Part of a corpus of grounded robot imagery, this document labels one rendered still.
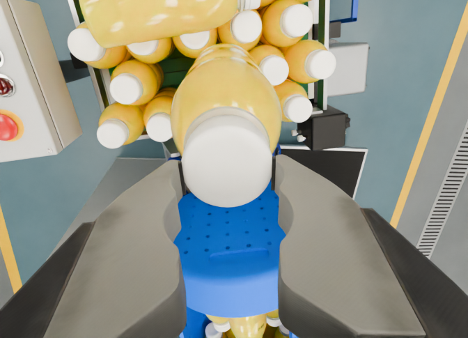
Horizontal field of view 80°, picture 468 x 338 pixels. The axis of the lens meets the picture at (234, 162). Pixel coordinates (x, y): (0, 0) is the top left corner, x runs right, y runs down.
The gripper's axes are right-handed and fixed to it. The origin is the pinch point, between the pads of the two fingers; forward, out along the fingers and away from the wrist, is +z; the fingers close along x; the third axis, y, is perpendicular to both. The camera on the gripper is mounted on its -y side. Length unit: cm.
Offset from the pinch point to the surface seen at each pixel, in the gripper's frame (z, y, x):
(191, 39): 29.4, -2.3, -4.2
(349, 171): 123, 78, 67
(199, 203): 32.2, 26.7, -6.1
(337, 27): 42.8, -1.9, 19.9
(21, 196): 121, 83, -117
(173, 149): 41.7, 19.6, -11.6
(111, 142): 26.9, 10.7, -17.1
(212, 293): 13.1, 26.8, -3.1
